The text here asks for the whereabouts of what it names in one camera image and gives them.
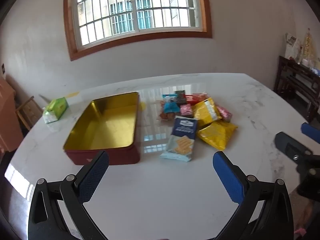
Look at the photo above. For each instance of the plain yellow snack packet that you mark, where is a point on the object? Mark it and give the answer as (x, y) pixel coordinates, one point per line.
(216, 135)

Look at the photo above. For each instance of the red tin box gold inside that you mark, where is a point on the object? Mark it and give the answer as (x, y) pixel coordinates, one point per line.
(110, 127)

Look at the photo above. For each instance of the dark wooden side table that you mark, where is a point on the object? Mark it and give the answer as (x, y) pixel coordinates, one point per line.
(295, 85)

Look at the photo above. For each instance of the gold ornament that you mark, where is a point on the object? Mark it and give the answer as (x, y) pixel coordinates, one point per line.
(308, 45)

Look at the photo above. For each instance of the pink snack packet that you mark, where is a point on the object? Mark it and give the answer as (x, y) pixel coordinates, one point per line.
(186, 110)
(224, 113)

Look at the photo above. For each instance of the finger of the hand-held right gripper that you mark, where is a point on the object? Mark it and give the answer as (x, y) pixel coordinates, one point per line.
(290, 145)
(311, 131)

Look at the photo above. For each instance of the blue cracker packet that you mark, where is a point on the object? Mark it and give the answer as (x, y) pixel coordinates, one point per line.
(181, 140)

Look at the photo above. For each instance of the black sesame packet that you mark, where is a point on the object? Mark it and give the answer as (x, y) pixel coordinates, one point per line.
(180, 97)

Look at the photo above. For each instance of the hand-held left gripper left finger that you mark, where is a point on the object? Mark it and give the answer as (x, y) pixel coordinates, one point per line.
(93, 175)

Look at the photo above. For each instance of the wooden chair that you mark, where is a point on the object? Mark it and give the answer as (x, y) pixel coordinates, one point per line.
(28, 112)

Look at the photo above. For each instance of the yellow packet with white strip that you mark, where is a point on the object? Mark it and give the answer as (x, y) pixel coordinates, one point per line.
(206, 112)

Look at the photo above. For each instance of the orange cabinet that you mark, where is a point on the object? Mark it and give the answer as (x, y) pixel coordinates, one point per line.
(8, 115)

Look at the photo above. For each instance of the green tissue pack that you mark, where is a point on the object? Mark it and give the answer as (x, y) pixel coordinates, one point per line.
(56, 106)

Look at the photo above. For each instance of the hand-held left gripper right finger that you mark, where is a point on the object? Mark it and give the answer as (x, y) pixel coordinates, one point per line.
(228, 177)

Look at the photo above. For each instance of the wooden framed window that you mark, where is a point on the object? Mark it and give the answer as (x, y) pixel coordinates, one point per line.
(125, 17)

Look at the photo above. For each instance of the red snack packet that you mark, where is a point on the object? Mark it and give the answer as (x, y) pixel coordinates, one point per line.
(193, 99)

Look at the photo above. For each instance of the blue clear snack packet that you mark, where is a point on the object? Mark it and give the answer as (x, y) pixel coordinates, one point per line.
(171, 106)

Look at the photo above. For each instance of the pink tie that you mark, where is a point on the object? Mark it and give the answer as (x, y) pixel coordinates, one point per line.
(300, 230)

